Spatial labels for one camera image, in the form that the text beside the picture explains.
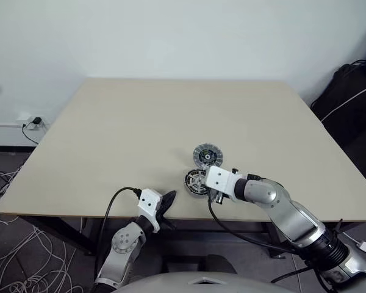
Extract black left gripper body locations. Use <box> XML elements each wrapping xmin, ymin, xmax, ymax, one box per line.
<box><xmin>156</xmin><ymin>198</ymin><xmax>168</xmax><ymax>221</ymax></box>

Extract silver round wheel part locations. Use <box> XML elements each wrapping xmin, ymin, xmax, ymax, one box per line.
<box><xmin>182</xmin><ymin>168</ymin><xmax>210</xmax><ymax>199</ymax></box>

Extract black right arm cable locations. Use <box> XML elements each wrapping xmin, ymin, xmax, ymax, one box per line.
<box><xmin>207</xmin><ymin>201</ymin><xmax>312</xmax><ymax>283</ymax></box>

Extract white wall outlet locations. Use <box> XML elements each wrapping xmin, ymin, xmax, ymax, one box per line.
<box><xmin>16</xmin><ymin>112</ymin><xmax>48</xmax><ymax>128</ymax></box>

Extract white cable over bag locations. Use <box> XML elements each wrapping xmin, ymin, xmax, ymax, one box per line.
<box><xmin>321</xmin><ymin>82</ymin><xmax>366</xmax><ymax>122</ymax></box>

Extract grey robot torso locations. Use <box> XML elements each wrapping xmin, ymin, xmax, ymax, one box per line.
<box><xmin>109</xmin><ymin>268</ymin><xmax>293</xmax><ymax>293</ymax></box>

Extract thin black adapter cable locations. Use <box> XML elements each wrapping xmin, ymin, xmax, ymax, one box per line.
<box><xmin>21</xmin><ymin>121</ymin><xmax>39</xmax><ymax>145</ymax></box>

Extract black metal table frame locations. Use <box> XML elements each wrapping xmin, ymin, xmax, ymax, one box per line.
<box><xmin>16</xmin><ymin>215</ymin><xmax>296</xmax><ymax>260</ymax></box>

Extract tangled white floor cables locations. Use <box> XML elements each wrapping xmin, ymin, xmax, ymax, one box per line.
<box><xmin>0</xmin><ymin>166</ymin><xmax>95</xmax><ymax>293</ymax></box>

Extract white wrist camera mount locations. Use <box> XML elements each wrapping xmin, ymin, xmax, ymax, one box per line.
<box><xmin>137</xmin><ymin>189</ymin><xmax>163</xmax><ymax>233</ymax></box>
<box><xmin>206</xmin><ymin>166</ymin><xmax>248</xmax><ymax>202</ymax></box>

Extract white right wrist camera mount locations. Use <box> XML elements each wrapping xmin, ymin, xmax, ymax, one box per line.
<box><xmin>206</xmin><ymin>166</ymin><xmax>248</xmax><ymax>202</ymax></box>

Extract large black bag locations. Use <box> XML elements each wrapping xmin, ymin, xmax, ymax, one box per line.
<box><xmin>310</xmin><ymin>62</ymin><xmax>366</xmax><ymax>190</ymax></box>

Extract dark rounded shape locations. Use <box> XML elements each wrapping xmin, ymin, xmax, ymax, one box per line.
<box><xmin>206</xmin><ymin>254</ymin><xmax>237</xmax><ymax>274</ymax></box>

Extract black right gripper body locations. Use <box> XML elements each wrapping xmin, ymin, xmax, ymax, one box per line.
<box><xmin>212</xmin><ymin>188</ymin><xmax>233</xmax><ymax>206</ymax></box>

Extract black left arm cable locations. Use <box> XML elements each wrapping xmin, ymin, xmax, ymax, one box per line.
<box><xmin>93</xmin><ymin>186</ymin><xmax>143</xmax><ymax>284</ymax></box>

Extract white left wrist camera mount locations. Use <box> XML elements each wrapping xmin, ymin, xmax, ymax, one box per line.
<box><xmin>137</xmin><ymin>189</ymin><xmax>163</xmax><ymax>233</ymax></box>

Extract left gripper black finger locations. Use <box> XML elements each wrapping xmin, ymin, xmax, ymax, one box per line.
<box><xmin>160</xmin><ymin>190</ymin><xmax>178</xmax><ymax>215</ymax></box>
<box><xmin>157</xmin><ymin>213</ymin><xmax>176</xmax><ymax>230</ymax></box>

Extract grey round motor lid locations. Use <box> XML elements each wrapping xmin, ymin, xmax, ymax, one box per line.
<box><xmin>192</xmin><ymin>143</ymin><xmax>225</xmax><ymax>168</ymax></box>

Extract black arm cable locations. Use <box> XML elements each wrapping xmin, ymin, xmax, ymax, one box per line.
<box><xmin>93</xmin><ymin>186</ymin><xmax>143</xmax><ymax>284</ymax></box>
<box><xmin>207</xmin><ymin>201</ymin><xmax>312</xmax><ymax>283</ymax></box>

